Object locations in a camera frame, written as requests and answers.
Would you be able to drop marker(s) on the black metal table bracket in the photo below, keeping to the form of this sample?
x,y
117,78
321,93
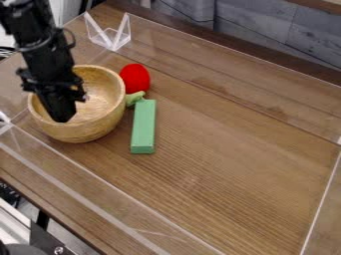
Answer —
x,y
44,241

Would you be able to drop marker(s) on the red plush ball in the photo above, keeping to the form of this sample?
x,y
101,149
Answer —
x,y
136,78

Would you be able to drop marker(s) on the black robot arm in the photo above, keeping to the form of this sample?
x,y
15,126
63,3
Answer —
x,y
27,19

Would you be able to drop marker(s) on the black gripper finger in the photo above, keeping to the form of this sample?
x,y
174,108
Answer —
x,y
59,106

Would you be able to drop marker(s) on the small light green stick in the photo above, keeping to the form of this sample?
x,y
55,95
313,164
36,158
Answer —
x,y
132,98

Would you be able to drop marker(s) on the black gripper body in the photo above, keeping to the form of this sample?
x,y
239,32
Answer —
x,y
48,75

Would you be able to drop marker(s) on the clear acrylic tray wall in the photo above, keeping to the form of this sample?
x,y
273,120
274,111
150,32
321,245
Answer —
x,y
97,212

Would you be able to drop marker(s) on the green rectangular block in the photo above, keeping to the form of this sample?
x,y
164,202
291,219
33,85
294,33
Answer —
x,y
143,129

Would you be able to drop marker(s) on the brown wooden bowl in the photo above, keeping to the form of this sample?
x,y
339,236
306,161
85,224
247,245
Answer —
x,y
97,115

